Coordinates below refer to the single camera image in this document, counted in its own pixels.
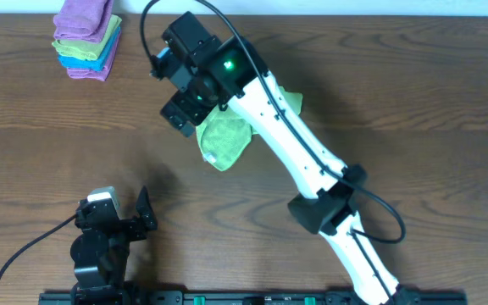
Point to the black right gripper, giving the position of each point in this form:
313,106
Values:
176,113

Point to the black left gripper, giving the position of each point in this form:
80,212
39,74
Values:
127,226

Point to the light green microfiber cloth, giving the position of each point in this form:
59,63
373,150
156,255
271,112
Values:
222,137

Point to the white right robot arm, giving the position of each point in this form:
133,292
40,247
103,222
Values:
210,74

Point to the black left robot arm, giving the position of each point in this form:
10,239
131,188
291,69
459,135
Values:
101,252

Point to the folded blue cloth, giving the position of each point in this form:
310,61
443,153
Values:
72,62

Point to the folded olive green cloth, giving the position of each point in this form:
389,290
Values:
87,50

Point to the folded purple bottom cloth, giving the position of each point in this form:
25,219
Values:
101,75

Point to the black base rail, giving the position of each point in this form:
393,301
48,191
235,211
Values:
411,297

